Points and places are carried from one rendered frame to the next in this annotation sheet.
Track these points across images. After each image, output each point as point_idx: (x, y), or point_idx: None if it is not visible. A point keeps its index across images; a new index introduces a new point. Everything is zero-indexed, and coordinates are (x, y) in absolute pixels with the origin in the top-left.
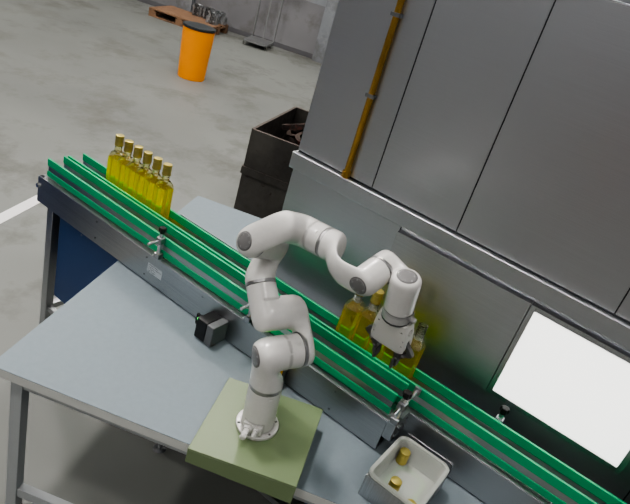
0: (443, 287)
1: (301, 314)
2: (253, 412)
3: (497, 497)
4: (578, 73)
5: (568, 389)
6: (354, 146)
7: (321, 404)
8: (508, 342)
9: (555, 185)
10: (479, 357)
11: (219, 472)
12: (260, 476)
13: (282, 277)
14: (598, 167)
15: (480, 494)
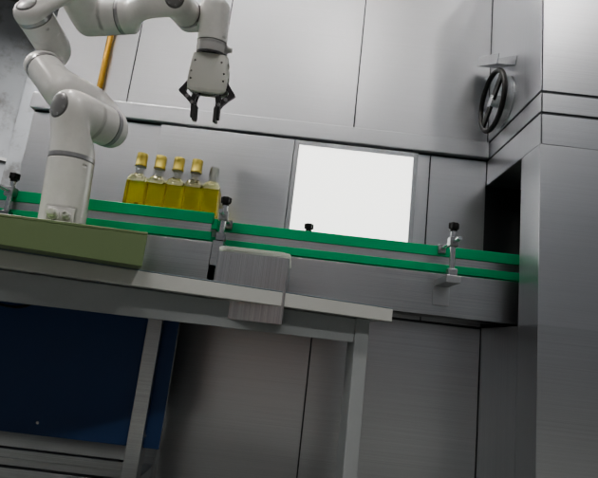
0: (217, 156)
1: (102, 93)
2: (60, 186)
3: (339, 288)
4: None
5: (347, 196)
6: (102, 68)
7: None
8: (288, 179)
9: (280, 54)
10: (268, 205)
11: (23, 242)
12: (93, 229)
13: None
14: (304, 35)
15: (323, 296)
